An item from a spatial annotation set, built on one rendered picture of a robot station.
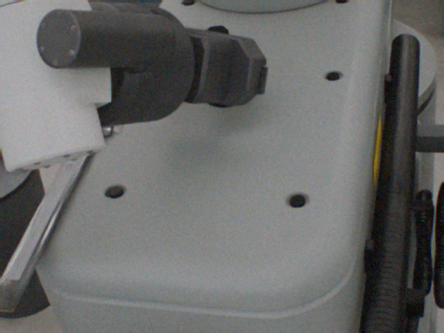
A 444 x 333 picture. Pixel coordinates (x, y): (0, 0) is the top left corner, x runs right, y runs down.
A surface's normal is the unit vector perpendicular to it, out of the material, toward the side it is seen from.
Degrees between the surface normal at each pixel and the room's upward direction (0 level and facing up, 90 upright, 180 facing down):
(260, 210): 0
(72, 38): 60
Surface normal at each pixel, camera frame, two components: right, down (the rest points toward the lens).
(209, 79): 0.84, 0.21
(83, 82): 0.81, -0.25
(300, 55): -0.15, -0.80
